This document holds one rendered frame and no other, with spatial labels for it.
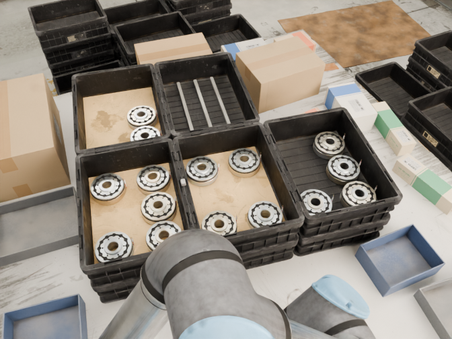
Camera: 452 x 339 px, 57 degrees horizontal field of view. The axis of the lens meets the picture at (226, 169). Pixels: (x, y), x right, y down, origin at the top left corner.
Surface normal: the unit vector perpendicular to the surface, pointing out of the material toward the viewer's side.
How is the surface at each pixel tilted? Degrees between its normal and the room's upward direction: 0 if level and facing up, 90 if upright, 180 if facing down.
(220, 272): 19
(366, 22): 0
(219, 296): 11
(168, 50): 0
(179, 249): 33
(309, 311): 49
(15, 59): 0
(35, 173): 90
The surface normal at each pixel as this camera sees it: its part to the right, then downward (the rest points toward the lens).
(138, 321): -0.27, 0.33
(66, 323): 0.01, -0.63
